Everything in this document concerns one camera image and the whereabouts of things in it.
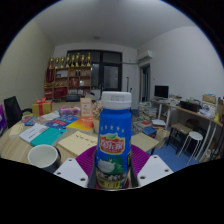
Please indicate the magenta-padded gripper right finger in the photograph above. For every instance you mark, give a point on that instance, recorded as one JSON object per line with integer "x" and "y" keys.
{"x": 155, "y": 170}

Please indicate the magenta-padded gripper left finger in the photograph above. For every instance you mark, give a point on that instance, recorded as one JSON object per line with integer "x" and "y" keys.
{"x": 70, "y": 171}

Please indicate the blue white-capped drink bottle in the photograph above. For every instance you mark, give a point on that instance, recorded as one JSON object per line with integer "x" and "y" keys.
{"x": 113, "y": 126}

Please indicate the black mug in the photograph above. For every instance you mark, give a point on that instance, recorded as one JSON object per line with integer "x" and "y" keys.
{"x": 43, "y": 156}

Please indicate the teal book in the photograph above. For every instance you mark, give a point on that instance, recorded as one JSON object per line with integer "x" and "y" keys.
{"x": 48, "y": 136}

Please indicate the orange book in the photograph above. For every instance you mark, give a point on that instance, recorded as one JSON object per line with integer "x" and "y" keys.
{"x": 81, "y": 124}

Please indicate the blue red printed booklet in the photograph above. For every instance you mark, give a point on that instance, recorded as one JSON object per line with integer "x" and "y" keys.
{"x": 61, "y": 122}

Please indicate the white round stool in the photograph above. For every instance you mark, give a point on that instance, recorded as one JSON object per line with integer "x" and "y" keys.
{"x": 194, "y": 136}

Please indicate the white paper booklet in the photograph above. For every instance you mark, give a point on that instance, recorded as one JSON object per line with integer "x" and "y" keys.
{"x": 33, "y": 132}

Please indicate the pink patterned box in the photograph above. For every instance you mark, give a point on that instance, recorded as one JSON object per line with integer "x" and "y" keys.
{"x": 69, "y": 111}

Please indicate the blue printed leaflet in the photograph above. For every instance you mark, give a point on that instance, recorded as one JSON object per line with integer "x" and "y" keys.
{"x": 29, "y": 120}

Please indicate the small tan upright box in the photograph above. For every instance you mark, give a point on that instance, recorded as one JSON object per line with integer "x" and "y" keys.
{"x": 86, "y": 106}

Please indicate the pink potted flowers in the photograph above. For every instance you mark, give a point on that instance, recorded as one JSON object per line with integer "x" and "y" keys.
{"x": 97, "y": 109}

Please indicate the yellow red-ribboned gift box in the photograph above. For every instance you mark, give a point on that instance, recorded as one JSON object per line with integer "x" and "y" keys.
{"x": 41, "y": 108}

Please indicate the wooden side desk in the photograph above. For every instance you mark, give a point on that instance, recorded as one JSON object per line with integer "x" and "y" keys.
{"x": 196, "y": 113}

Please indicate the black computer monitor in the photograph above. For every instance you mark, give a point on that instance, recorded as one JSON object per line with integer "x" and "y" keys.
{"x": 161, "y": 91}

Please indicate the black office chair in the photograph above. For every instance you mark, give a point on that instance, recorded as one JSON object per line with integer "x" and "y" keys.
{"x": 13, "y": 111}

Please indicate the wooden shelf unit with trophies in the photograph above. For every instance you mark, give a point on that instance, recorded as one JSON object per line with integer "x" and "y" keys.
{"x": 68, "y": 80}

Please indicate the white air conditioner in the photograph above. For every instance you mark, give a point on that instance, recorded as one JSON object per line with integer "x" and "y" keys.
{"x": 145, "y": 56}

